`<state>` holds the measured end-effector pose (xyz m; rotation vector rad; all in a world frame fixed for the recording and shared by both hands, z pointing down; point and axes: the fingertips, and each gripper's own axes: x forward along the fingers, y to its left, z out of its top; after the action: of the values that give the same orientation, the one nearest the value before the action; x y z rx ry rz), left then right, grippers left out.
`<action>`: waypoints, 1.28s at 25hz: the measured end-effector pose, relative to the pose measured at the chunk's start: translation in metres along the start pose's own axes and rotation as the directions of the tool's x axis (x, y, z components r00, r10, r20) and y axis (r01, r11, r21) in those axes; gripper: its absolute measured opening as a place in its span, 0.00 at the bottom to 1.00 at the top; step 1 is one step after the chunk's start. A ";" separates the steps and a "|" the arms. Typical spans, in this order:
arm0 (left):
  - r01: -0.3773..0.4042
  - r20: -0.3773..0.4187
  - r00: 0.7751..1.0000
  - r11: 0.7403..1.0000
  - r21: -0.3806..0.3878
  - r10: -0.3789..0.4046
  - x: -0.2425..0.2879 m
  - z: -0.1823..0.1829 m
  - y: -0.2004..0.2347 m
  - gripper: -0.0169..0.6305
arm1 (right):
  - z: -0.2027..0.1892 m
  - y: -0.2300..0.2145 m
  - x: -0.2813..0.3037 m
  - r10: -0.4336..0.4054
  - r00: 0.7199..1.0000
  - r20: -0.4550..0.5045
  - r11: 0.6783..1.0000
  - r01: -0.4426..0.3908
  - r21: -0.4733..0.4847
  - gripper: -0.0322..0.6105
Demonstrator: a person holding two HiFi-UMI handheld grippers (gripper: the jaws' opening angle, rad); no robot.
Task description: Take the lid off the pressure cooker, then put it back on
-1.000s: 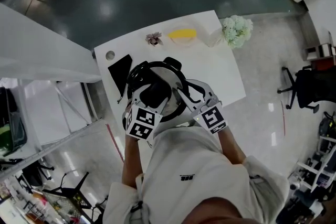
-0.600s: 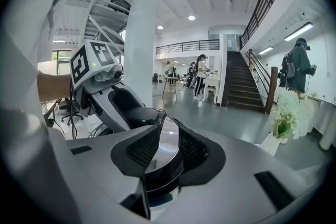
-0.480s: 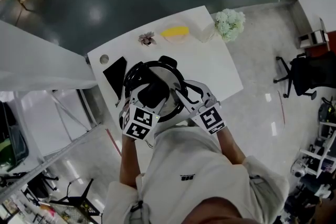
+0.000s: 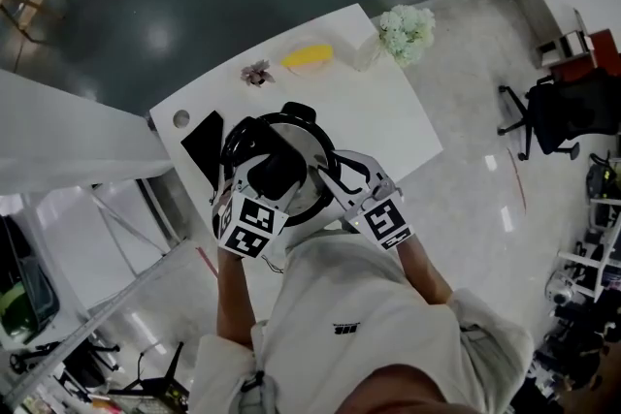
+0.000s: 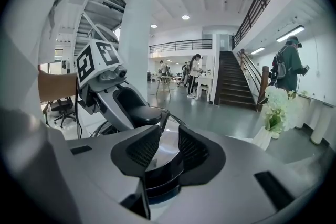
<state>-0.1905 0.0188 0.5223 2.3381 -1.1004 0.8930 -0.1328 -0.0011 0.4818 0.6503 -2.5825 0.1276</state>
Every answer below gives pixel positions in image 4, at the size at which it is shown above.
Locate black folding stand with tray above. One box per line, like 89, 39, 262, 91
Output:
106, 341, 191, 414

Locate cooker lid with black handle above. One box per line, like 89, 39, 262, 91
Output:
220, 112, 340, 227

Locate small pink potted plant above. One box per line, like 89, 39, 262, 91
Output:
241, 58, 277, 89

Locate grey round camera device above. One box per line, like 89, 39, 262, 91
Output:
545, 271, 576, 307

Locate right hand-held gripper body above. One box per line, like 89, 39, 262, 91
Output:
342, 181, 414, 253

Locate person's right forearm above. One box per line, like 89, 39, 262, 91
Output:
396, 237, 456, 306

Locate person's left forearm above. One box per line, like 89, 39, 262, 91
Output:
214, 249, 259, 351

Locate white square table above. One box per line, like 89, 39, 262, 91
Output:
148, 3, 445, 254

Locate black appliance with green window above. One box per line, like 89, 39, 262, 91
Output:
0, 215, 62, 346

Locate yellow corn cob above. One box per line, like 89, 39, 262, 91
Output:
280, 43, 335, 69

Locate red and white cabinet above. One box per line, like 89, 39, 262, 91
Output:
536, 9, 621, 84

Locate white metal shelf rack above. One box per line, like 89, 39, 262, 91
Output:
0, 178, 206, 409

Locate white equipment rack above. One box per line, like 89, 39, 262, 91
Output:
557, 188, 621, 303

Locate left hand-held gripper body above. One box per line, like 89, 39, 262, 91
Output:
211, 176, 291, 262

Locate white flower bouquet in vase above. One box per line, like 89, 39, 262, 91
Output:
356, 4, 437, 74

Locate black mesh office chair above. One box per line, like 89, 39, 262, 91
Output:
497, 67, 621, 163

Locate person's white shirt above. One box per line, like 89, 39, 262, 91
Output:
188, 227, 536, 414

